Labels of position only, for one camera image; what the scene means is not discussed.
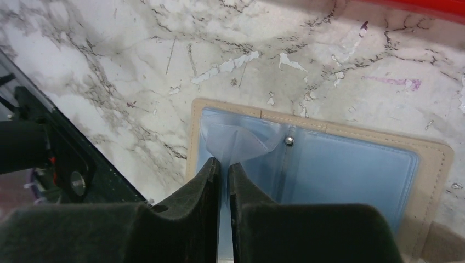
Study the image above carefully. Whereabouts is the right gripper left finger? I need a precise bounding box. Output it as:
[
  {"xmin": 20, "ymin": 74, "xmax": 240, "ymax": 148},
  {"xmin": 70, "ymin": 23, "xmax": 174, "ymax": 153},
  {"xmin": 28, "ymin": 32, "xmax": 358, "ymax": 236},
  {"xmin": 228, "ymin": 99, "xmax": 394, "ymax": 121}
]
[{"xmin": 1, "ymin": 158, "xmax": 220, "ymax": 262}]

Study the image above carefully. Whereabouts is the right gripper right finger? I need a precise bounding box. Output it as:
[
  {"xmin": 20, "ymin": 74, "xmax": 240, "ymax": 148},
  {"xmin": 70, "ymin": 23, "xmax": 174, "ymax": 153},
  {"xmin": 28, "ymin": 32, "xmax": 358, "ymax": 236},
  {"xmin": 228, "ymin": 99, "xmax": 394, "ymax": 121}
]
[{"xmin": 228, "ymin": 164, "xmax": 402, "ymax": 262}]

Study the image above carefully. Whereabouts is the beige card holder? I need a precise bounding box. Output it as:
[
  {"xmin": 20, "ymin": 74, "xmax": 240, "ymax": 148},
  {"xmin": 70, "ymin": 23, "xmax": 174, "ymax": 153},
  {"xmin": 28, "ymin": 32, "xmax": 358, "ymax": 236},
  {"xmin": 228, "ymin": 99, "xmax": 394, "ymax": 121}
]
[{"xmin": 186, "ymin": 99, "xmax": 464, "ymax": 262}]

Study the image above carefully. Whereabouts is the red plastic bin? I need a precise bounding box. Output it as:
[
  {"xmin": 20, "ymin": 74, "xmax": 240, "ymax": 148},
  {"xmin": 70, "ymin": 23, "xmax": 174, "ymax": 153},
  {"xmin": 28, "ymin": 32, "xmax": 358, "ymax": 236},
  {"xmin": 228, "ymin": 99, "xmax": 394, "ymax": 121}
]
[{"xmin": 367, "ymin": 0, "xmax": 464, "ymax": 25}]

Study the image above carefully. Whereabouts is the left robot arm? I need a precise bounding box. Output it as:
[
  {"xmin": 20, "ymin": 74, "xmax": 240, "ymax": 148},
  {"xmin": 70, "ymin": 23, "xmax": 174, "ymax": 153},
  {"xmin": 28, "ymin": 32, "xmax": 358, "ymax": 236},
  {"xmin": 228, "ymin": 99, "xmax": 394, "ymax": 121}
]
[{"xmin": 1, "ymin": 121, "xmax": 50, "ymax": 174}]

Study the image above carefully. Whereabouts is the black mounting rail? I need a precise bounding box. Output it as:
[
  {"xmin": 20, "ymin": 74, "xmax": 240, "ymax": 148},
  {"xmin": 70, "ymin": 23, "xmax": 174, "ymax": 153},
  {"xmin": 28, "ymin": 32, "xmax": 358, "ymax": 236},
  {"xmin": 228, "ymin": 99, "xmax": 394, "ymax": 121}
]
[{"xmin": 1, "ymin": 53, "xmax": 144, "ymax": 203}]

